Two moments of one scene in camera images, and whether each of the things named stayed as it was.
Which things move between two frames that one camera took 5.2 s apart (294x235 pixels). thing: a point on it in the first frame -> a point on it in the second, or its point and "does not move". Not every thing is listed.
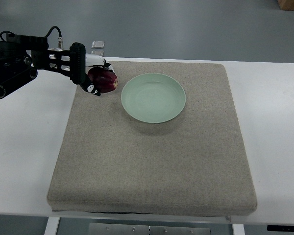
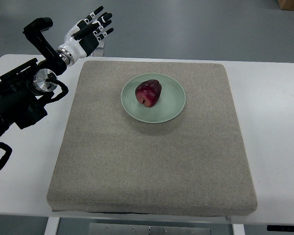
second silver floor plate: (101, 53) does not move
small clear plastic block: (97, 44) does not move
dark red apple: (104, 80) -> (147, 92)
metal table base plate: (95, 228) does not move
